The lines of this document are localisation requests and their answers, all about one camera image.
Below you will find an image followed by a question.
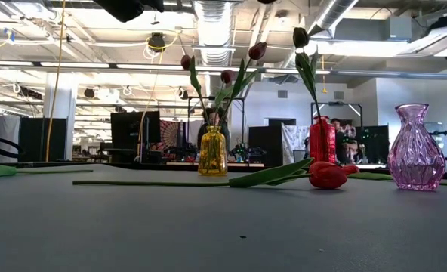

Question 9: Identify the long yellow power cable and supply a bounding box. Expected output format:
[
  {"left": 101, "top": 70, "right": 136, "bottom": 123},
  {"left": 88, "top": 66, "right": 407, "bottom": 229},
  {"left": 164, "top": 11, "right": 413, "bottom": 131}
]
[{"left": 45, "top": 0, "right": 66, "bottom": 162}]

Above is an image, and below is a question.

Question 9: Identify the grey table mat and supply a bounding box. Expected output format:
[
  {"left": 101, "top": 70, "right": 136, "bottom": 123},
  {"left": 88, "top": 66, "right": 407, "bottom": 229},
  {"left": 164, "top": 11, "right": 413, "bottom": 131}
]
[{"left": 0, "top": 162, "right": 447, "bottom": 272}]

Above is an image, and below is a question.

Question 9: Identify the black hanging cable reel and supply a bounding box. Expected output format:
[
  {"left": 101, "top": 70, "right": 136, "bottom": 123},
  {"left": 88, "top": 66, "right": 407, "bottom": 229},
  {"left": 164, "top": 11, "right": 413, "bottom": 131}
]
[{"left": 147, "top": 32, "right": 167, "bottom": 52}]

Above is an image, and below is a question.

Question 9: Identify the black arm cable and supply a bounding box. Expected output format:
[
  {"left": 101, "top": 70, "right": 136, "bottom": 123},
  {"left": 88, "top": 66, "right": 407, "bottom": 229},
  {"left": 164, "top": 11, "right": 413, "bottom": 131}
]
[{"left": 0, "top": 135, "right": 23, "bottom": 159}]

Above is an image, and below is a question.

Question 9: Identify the yellow glass vase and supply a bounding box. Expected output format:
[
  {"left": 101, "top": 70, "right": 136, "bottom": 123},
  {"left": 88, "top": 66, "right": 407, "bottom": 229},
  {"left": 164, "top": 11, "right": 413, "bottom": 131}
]
[{"left": 198, "top": 125, "right": 229, "bottom": 177}]

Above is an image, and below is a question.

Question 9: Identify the red glass vase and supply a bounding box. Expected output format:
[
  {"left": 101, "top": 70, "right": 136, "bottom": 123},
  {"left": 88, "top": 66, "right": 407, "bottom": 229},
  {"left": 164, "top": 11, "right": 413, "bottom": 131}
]
[{"left": 309, "top": 115, "right": 337, "bottom": 165}]

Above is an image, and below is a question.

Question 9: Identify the mandala pattern tapestry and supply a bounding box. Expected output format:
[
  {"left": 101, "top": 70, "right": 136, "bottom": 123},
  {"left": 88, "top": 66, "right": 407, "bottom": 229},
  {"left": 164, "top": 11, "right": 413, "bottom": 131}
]
[{"left": 153, "top": 119, "right": 189, "bottom": 152}]

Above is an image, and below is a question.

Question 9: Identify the grey curtain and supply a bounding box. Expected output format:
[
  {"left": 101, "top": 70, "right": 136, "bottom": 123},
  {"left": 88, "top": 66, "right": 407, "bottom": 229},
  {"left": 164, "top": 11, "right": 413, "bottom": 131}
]
[{"left": 0, "top": 115, "right": 20, "bottom": 158}]

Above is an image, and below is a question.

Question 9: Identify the white patterned cloth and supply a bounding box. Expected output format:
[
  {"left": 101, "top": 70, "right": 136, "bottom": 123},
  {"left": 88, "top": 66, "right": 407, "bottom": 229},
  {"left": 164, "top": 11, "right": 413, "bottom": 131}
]
[{"left": 282, "top": 124, "right": 312, "bottom": 164}]

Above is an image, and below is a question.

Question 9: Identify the background robot with green lights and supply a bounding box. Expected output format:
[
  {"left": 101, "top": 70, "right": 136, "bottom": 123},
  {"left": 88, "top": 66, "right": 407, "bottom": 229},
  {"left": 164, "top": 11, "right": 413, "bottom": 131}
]
[{"left": 229, "top": 142, "right": 268, "bottom": 163}]

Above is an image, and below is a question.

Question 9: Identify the black rack frame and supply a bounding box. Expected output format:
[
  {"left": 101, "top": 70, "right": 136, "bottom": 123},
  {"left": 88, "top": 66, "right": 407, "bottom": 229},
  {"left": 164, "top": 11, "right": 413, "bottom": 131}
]
[{"left": 310, "top": 100, "right": 363, "bottom": 128}]

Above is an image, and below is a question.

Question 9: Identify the black cabinet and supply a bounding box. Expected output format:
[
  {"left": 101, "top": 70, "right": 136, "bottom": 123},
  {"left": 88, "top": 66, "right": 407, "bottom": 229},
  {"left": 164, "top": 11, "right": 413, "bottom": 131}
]
[{"left": 248, "top": 118, "right": 297, "bottom": 168}]

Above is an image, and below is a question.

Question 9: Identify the person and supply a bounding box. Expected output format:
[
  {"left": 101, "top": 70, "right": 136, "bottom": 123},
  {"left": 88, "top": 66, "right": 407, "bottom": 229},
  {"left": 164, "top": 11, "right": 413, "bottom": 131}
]
[
  {"left": 329, "top": 117, "right": 346, "bottom": 133},
  {"left": 340, "top": 135, "right": 362, "bottom": 164},
  {"left": 196, "top": 107, "right": 230, "bottom": 152}
]

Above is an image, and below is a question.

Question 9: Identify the large smooth ventilation duct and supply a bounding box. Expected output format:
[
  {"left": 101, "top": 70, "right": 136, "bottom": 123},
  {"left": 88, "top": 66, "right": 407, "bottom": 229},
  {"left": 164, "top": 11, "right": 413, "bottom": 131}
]
[{"left": 283, "top": 0, "right": 360, "bottom": 69}]

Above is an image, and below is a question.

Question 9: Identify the purple glass vase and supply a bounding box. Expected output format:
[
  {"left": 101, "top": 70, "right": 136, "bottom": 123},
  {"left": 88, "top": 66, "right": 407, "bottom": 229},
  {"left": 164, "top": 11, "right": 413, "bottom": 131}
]
[{"left": 387, "top": 104, "right": 447, "bottom": 192}]

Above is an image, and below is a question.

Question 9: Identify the black partition panel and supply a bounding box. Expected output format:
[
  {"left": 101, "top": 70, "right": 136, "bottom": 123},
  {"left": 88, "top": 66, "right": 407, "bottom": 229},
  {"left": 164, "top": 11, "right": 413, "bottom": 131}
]
[{"left": 18, "top": 117, "right": 68, "bottom": 162}]

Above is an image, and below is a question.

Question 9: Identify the black artificial tulip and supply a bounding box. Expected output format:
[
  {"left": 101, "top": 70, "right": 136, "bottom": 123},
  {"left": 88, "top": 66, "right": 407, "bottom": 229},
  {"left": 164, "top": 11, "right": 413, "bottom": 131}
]
[{"left": 292, "top": 26, "right": 325, "bottom": 119}]

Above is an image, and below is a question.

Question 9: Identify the silver ribbed ventilation duct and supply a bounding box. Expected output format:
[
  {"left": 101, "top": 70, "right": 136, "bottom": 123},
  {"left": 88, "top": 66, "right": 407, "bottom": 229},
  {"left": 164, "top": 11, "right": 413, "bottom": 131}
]
[{"left": 191, "top": 0, "right": 235, "bottom": 67}]

